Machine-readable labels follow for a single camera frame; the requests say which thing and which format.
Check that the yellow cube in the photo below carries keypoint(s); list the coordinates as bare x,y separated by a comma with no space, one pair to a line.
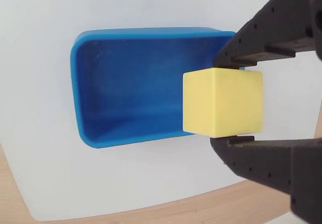
221,103

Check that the white rectangular mat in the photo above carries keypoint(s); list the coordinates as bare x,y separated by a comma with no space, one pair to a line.
37,83

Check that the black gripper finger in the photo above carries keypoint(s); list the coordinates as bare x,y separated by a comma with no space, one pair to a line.
271,166
279,25

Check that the blue rectangular bin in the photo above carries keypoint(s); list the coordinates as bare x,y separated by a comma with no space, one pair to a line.
130,88

